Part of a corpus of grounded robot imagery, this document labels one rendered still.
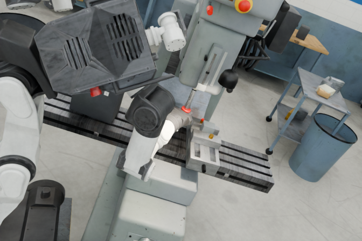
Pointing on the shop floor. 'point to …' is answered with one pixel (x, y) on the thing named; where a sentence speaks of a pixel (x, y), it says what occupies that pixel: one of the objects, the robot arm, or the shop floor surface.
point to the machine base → (105, 204)
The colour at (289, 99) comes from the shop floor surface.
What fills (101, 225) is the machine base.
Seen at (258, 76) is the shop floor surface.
